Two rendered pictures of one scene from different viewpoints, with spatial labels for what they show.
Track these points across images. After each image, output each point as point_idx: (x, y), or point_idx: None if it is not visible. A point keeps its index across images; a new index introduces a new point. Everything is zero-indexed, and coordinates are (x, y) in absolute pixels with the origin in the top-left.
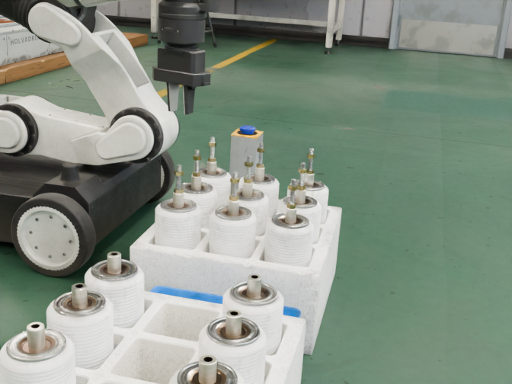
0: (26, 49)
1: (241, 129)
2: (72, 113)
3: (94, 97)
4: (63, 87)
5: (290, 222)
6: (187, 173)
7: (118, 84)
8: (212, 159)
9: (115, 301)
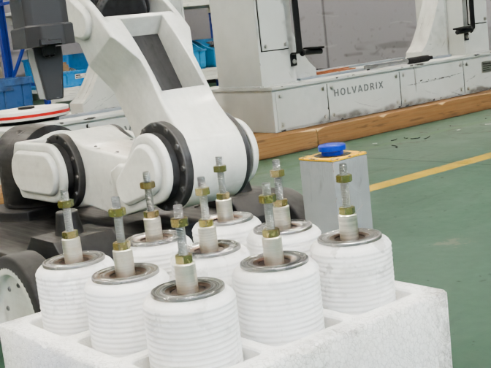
0: (360, 101)
1: (318, 147)
2: (131, 144)
3: (412, 156)
4: (386, 147)
5: (180, 290)
6: (410, 252)
7: (141, 89)
8: (219, 195)
9: None
